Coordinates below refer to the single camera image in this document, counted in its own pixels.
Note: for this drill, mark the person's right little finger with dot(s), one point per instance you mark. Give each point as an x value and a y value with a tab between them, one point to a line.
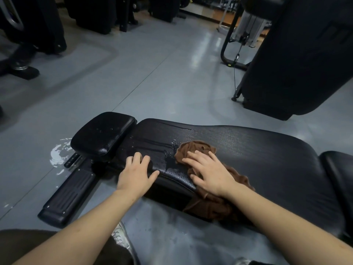
213	158

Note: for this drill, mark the person's white shoe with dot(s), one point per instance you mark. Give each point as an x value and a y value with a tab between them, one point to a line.
121	235

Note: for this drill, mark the grey weight stack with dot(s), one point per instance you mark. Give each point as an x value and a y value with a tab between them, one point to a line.
249	27

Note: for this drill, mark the person's right thumb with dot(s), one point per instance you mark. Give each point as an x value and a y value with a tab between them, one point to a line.
197	180

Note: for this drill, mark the person's right forearm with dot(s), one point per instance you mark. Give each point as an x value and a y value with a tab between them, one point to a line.
281	226

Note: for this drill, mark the black bench base foot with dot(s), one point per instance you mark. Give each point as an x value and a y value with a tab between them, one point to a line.
67	194

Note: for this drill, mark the person's right middle finger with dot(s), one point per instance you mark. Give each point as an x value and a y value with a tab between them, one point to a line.
196	157

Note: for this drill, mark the person's brown trouser leg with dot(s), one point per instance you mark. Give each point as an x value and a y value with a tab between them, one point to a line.
16	245

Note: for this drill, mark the small black bench pad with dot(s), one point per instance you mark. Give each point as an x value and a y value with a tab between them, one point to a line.
102	135

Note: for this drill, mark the person's left hand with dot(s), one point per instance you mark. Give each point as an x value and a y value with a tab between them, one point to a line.
133	179

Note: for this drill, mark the black gym machine housing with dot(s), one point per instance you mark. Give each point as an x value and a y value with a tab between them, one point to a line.
96	12
164	8

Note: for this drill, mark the person's right hand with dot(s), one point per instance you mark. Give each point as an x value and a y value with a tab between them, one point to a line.
215	176

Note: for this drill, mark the large black gym machine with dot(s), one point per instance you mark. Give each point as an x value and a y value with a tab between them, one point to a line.
300	52

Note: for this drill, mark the black tubular machine frame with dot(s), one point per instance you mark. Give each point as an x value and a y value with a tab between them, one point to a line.
225	49

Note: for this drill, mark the black bench seat pad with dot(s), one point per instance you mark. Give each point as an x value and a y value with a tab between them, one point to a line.
339	176

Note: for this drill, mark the long black bench back pad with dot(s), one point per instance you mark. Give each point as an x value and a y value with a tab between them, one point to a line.
262	162

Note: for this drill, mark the person's left forearm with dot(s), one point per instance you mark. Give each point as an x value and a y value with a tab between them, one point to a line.
80	231

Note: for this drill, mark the brown cleaning cloth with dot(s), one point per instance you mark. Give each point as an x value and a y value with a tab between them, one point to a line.
209	206

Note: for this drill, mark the person's left thumb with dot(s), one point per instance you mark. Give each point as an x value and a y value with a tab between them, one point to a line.
154	177

